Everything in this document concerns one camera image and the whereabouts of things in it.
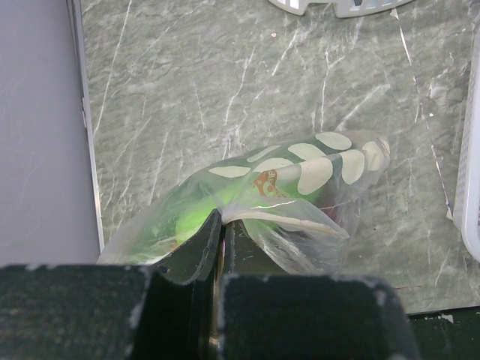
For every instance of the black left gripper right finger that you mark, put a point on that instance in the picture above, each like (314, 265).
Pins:
(285, 316)

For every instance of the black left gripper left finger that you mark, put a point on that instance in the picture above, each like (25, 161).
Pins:
(160, 311)

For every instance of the green fake pepper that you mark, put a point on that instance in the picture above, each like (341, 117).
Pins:
(181, 213)

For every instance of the polka dot zip top bag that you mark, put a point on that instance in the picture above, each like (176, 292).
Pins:
(299, 202)

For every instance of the white perforated tray basket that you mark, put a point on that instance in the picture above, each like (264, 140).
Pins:
(466, 201)

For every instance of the white round dish basket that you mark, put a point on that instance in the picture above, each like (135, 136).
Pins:
(342, 8)

